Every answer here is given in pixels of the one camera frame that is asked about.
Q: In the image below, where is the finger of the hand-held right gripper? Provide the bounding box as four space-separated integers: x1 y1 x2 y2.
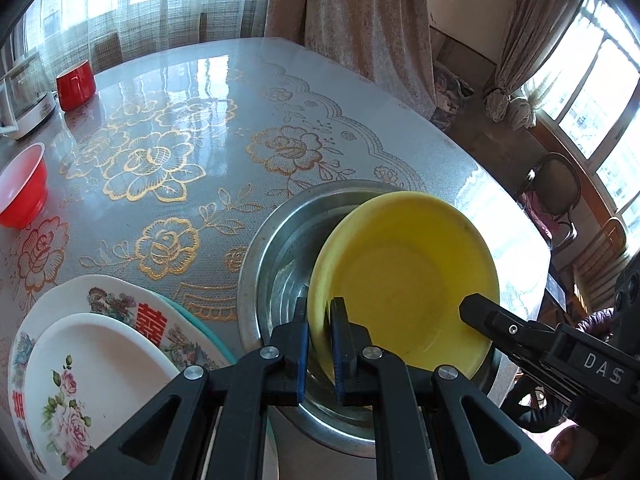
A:
459 294 558 361

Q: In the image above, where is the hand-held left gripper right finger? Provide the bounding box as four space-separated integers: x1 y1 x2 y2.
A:
327 297 576 480

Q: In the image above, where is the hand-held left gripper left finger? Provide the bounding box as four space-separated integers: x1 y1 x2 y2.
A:
65 296 311 480

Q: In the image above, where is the teal bowl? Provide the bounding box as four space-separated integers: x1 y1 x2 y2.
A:
160 297 238 366

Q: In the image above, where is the stainless steel basin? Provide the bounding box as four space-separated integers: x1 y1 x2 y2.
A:
238 180 521 448

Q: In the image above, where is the yellow bowl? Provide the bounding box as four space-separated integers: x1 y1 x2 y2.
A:
306 191 501 386

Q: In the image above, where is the large white plate red print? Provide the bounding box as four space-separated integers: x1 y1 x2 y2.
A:
7 275 236 480

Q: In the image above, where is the white floral plate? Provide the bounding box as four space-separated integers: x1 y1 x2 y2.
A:
24 312 183 480

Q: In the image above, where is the person's right forearm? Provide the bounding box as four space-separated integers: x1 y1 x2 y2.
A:
574 309 621 335

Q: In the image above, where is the person's dark clothing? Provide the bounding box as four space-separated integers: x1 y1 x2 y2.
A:
500 370 586 433

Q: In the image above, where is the side window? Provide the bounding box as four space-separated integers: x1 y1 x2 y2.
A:
520 0 640 216

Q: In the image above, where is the grey floral tablecloth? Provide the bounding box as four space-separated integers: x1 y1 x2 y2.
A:
0 35 553 480

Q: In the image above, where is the tied beige curtain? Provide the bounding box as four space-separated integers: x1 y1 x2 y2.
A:
482 0 591 128

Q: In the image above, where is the red bowl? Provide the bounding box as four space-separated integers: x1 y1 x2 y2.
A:
0 142 49 229

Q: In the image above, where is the brown patterned curtain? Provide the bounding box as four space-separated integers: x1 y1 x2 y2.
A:
264 0 437 122

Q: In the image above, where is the red mug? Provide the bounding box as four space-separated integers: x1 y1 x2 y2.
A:
55 59 96 111

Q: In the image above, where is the white sheer curtain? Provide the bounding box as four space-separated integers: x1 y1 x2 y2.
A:
15 0 281 76

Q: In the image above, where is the glass kettle white handle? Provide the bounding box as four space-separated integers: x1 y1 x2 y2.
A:
0 55 58 141

